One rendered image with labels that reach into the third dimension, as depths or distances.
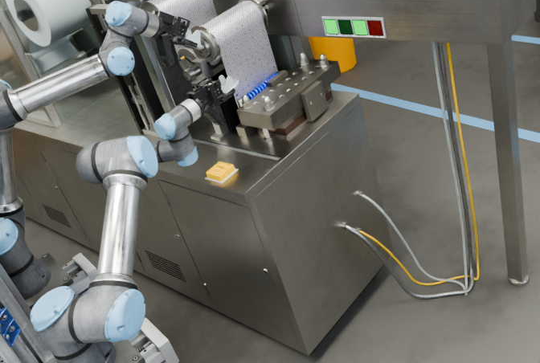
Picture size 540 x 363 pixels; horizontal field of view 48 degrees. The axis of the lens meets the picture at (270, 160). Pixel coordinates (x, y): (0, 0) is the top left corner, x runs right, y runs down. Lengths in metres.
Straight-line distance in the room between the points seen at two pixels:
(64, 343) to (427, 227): 1.91
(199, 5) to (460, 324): 1.59
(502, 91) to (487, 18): 0.37
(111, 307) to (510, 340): 1.56
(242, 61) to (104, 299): 1.04
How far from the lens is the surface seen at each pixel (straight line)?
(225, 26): 2.15
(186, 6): 2.33
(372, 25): 2.07
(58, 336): 1.59
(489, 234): 2.95
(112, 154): 1.66
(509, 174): 2.35
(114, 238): 1.57
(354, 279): 2.54
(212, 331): 2.83
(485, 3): 1.87
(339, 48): 4.61
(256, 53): 2.24
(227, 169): 2.02
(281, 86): 2.21
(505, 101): 2.19
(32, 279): 2.06
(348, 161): 2.32
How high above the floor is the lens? 1.93
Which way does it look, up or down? 30 degrees down
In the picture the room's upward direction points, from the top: 18 degrees counter-clockwise
